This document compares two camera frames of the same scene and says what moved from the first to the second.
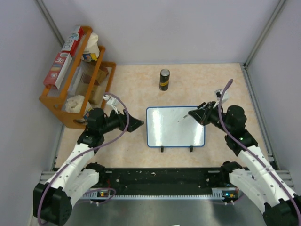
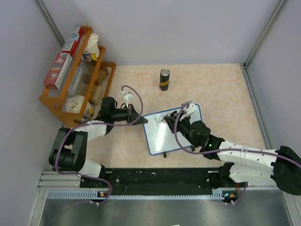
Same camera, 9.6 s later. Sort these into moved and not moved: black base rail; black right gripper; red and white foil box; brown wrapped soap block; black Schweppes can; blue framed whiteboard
Moved: black right gripper; blue framed whiteboard
Not moved: brown wrapped soap block; black Schweppes can; red and white foil box; black base rail
